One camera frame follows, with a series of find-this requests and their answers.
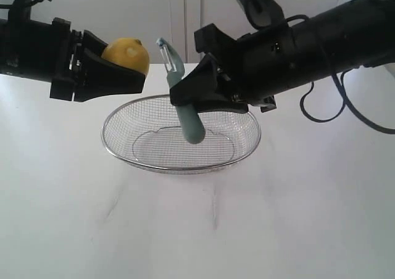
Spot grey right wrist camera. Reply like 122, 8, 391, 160
236, 0, 285, 30

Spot oval steel mesh basket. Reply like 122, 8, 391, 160
101, 94, 262, 175

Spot yellow lemon with sticker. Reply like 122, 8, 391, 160
101, 38, 150, 75

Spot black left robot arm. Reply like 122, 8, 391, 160
1, 0, 146, 102

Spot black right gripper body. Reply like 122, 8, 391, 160
215, 22, 327, 106

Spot teal handled vegetable peeler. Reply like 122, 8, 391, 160
156, 38, 206, 144

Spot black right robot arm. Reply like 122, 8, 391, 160
170, 0, 394, 113

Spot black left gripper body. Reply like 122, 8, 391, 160
1, 18, 83, 101

